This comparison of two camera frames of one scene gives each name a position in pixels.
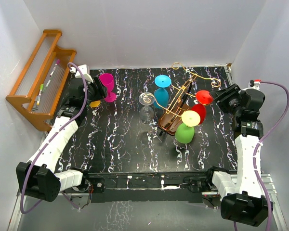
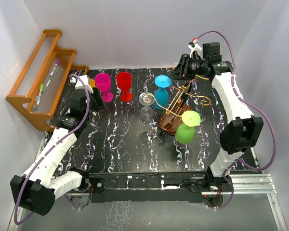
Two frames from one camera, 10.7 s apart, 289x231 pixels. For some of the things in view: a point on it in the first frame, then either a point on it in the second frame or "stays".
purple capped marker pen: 57,63 stays
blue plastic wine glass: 162,81 stays
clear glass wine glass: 146,112 stays
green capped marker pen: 42,87 stays
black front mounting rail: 109,187 stays
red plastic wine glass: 203,97 -> 124,80
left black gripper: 100,89 -> 97,99
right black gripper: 221,96 -> 181,71
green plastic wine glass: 185,132 stays
